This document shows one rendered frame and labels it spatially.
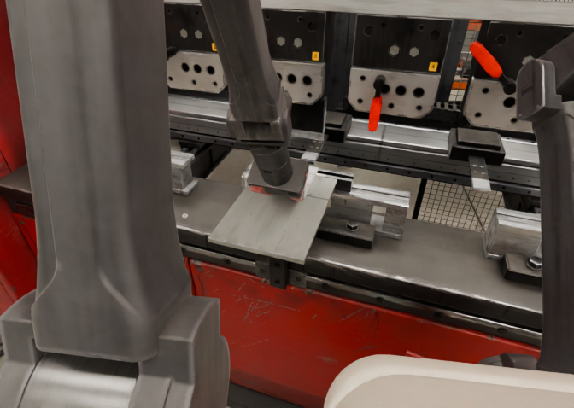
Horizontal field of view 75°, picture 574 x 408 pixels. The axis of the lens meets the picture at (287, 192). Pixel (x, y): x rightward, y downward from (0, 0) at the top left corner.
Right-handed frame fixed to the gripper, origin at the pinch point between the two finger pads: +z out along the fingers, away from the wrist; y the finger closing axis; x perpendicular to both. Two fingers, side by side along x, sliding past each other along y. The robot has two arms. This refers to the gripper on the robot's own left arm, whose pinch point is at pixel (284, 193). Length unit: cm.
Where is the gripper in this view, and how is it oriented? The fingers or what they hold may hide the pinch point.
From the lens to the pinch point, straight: 75.0
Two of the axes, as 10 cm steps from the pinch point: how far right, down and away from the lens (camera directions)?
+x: -2.7, 8.9, -3.8
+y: -9.5, -1.8, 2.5
